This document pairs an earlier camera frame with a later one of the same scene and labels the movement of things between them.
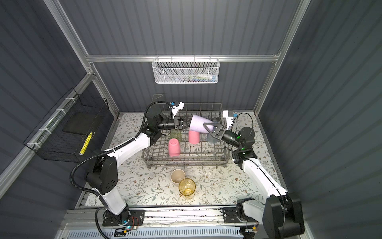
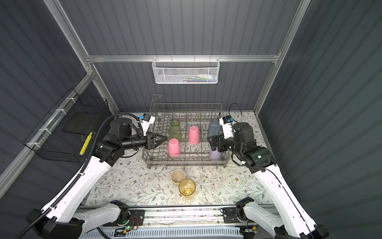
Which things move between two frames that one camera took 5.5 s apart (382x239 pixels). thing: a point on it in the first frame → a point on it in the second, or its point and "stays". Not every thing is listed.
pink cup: (174, 147) stays
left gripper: (178, 125) → (150, 140)
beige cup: (176, 176) stays
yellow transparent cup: (187, 186) stays
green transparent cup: (175, 134) stays
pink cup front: (194, 137) stays
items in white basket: (199, 78) stays
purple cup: (196, 124) → (215, 155)
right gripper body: (223, 131) → (223, 144)
